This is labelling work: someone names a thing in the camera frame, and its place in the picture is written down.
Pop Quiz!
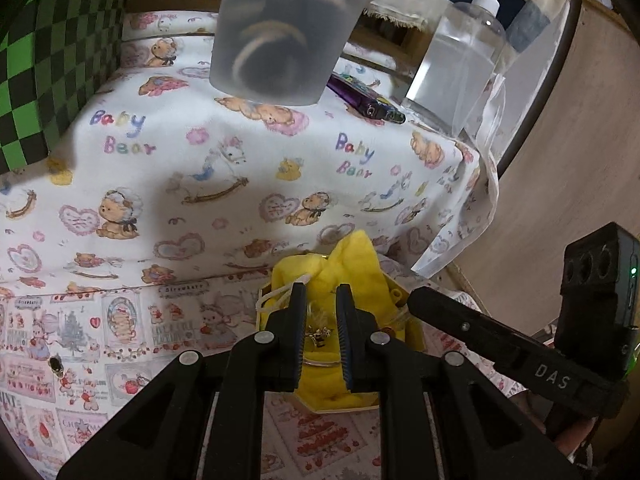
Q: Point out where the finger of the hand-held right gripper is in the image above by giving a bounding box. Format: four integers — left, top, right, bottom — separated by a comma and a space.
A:
407, 286, 547, 377

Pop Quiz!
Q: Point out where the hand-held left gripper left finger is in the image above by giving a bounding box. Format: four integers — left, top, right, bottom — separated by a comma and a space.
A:
57, 282, 308, 480

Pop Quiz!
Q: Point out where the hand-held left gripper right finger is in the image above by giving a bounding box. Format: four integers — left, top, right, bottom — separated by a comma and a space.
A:
336, 284, 583, 480

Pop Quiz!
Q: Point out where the small dark charm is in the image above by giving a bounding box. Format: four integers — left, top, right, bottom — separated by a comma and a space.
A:
307, 325, 333, 349

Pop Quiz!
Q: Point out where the small cardboard box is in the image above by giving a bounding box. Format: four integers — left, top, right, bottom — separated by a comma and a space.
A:
257, 280, 431, 416

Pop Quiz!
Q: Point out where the yellow cloth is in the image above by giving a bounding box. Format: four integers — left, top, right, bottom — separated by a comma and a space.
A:
270, 230, 426, 411

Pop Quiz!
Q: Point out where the patchwork printed cloth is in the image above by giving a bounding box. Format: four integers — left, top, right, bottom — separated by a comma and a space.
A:
0, 260, 551, 480

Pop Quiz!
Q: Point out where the wooden board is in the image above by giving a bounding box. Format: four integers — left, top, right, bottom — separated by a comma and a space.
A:
450, 0, 640, 341

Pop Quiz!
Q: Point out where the bear printed cloth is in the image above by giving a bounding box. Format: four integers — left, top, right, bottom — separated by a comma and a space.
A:
0, 10, 501, 301

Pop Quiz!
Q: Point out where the purple pen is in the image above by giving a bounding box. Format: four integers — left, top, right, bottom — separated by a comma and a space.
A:
327, 72, 407, 125

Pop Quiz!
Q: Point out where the clear spray bottle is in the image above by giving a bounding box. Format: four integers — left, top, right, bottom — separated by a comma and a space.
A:
402, 0, 516, 138

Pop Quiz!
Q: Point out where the frosted plastic cup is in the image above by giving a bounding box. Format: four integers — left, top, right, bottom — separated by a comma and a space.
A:
209, 0, 386, 107

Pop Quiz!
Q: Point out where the green checkered tissue box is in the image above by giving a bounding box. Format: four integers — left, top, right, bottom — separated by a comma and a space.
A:
0, 0, 138, 176

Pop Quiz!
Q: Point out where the white plastic cord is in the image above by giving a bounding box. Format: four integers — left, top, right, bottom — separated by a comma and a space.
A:
256, 275, 313, 318

